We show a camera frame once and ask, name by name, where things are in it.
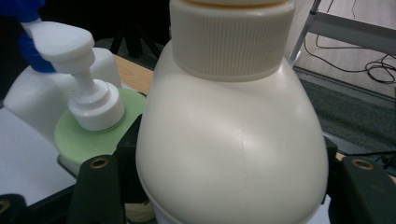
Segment cream pump bottle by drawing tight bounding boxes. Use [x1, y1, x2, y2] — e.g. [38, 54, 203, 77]
[134, 0, 330, 224]

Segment black floor cables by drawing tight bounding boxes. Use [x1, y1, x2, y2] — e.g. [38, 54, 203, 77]
[303, 0, 396, 86]

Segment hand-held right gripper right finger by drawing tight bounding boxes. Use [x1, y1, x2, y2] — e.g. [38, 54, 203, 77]
[322, 135, 396, 224]

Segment white metal stand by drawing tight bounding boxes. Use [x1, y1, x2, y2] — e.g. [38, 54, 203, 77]
[288, 0, 396, 68]

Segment pale blue table mat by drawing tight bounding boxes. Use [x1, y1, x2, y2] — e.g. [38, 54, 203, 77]
[0, 106, 78, 207]

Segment white bottle with blue cap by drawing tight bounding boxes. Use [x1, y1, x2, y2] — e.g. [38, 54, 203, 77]
[0, 0, 123, 147]

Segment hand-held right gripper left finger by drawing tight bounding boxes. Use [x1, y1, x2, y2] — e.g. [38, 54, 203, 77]
[65, 113, 149, 224]

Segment green pump bottle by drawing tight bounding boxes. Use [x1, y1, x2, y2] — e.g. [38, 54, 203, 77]
[21, 21, 148, 175]

